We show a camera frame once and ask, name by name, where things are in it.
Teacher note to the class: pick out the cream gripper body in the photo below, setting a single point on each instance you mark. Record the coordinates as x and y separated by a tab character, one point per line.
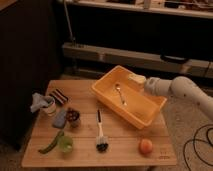
138	79

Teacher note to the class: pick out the striped eraser block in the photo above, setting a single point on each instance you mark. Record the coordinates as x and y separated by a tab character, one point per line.
59	97

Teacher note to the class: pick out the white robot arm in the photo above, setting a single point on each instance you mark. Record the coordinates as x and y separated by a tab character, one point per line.
180	87

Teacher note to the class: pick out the yellow plastic bin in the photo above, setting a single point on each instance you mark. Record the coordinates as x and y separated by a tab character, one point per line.
141	109

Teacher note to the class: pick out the metal spoon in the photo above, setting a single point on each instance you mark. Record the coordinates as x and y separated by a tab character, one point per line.
118	89

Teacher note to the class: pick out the orange fruit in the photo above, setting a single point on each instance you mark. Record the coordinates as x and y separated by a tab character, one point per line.
145	146

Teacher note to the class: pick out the black white dish brush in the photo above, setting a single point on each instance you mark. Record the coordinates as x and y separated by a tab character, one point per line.
101	139

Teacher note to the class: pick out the metal cup with dark contents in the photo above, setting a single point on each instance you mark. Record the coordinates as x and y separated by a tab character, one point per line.
73	117

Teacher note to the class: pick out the vertical metal pole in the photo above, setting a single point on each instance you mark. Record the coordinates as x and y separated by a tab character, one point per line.
71	36

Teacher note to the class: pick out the white cup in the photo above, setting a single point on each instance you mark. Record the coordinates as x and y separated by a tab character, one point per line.
50	109

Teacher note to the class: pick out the upper wooden shelf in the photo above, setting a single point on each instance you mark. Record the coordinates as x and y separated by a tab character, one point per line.
146	6

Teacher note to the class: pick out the green plastic cup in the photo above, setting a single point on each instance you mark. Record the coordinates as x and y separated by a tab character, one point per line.
65	144

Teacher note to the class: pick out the grey cloth in cup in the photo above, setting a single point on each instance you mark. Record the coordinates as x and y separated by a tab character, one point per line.
38	102

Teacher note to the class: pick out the green pea pod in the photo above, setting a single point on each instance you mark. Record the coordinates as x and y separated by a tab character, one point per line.
52	144

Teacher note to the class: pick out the grey metal rail beam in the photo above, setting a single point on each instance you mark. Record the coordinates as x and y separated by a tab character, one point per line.
137	59

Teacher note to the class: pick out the black handle on rail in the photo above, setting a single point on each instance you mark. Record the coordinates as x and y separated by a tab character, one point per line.
172	59

